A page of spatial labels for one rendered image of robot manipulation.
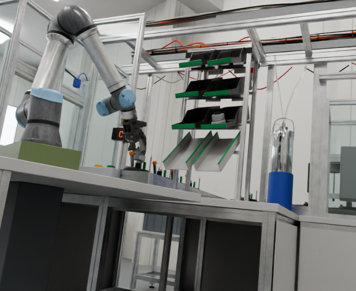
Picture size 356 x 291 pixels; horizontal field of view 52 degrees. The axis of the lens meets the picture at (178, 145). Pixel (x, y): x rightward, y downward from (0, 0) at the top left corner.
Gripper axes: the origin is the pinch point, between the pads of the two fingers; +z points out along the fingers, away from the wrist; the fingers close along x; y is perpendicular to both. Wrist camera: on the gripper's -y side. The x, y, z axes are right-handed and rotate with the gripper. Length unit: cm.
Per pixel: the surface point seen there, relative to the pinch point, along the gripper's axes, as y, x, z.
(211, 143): -5.8, 37.6, -2.9
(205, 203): 36, 47, 3
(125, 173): 23.2, 4.6, -0.7
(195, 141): -10.1, 27.1, -1.5
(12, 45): -19, -82, -57
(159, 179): 14.4, 16.7, 6.8
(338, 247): -13, 95, 58
